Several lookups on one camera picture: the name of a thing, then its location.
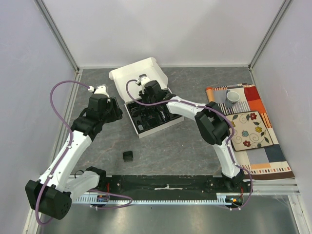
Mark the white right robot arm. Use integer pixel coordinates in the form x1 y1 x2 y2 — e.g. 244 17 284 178
136 74 244 192

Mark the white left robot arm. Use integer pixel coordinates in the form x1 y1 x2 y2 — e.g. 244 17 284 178
25 85 122 225

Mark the white box with black tray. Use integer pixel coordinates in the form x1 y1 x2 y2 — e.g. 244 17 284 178
109 57 184 138

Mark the black comb guard attachment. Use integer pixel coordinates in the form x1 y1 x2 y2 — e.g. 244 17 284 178
122 151 134 163

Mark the white patterned cup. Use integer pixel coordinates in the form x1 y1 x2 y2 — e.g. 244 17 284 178
225 90 240 108

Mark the colourful patchwork cloth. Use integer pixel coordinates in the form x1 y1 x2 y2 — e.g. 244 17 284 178
206 84 294 180

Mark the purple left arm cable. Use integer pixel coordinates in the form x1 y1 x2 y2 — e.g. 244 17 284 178
35 80 134 225

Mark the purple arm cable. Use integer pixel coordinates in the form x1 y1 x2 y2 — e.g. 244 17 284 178
125 78 254 211
35 80 134 225

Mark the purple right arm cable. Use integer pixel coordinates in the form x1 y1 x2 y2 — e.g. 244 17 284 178
125 78 254 211

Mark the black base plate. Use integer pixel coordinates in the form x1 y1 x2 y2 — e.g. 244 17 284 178
97 175 251 194

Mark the grey slotted cable duct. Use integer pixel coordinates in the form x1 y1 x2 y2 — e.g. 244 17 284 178
75 193 244 205

